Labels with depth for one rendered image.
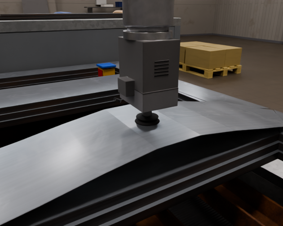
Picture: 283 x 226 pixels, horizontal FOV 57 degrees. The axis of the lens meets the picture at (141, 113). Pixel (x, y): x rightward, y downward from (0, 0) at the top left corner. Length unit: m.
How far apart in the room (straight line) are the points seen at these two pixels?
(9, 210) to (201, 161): 0.28
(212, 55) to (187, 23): 7.68
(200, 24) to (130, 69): 12.23
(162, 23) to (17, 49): 0.86
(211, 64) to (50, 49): 3.69
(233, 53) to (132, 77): 4.64
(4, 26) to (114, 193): 0.91
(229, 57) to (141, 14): 4.60
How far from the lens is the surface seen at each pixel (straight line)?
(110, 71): 1.05
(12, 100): 0.79
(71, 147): 0.41
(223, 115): 0.55
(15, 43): 1.17
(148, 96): 0.39
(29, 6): 9.80
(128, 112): 0.49
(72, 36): 1.22
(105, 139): 0.41
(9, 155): 0.45
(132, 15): 0.38
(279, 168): 0.84
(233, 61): 5.05
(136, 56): 0.38
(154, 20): 0.38
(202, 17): 12.66
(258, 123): 0.57
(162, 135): 0.40
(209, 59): 4.59
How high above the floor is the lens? 1.09
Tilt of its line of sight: 22 degrees down
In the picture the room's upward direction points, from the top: straight up
